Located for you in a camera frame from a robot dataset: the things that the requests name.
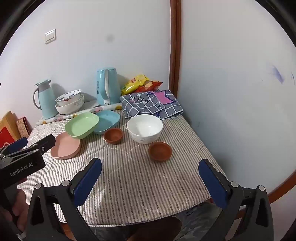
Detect grey patterned cloth bag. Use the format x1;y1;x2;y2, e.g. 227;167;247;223
120;90;184;120

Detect light blue electric kettle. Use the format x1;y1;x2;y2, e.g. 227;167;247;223
96;67;121;106

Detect wooden door frame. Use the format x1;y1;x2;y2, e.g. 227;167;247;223
168;0;182;99

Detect green plate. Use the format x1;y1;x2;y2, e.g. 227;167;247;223
64;112;100;140

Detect white bowl with grey scrolls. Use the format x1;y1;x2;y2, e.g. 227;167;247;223
55;94;85;115

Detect large white bowl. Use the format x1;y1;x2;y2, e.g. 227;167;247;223
127;114;163;144

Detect tan wooden box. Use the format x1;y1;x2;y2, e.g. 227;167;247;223
2;111;20;139

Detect white light switch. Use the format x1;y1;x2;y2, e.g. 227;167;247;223
45;29;56;44

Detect yellow chips bag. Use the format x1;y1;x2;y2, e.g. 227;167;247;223
121;74;151;96

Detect person's left hand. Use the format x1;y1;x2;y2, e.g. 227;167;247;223
10;178;31;232

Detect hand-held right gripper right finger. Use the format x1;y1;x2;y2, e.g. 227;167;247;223
198;159;274;241

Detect small brown bowl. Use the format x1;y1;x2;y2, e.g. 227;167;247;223
104;128;123;145
148;142;173;162

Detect striped quilted tablecloth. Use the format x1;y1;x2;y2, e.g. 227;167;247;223
17;109;226;227

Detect floral oilcloth mat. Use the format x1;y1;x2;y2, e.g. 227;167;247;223
36;97;122;126

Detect pink plate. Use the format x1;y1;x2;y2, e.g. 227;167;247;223
50;133;81;160

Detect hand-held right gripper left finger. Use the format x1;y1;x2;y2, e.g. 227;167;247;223
24;158;102;241

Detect red chips bag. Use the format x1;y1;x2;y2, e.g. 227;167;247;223
135;80;162;93

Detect brown patterned box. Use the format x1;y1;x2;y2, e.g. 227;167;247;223
16;117;30;139

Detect blue plate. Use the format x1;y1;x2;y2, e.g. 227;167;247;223
94;110;121;135

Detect blue and red patterned bowl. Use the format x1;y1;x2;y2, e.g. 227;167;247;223
55;89;82;107

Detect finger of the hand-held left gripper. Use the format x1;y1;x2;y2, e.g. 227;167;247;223
5;137;28;154
23;134;56;154

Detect red box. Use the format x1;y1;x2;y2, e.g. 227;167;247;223
0;130;16;149

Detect light blue thermos jug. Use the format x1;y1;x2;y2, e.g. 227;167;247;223
32;79;59;119

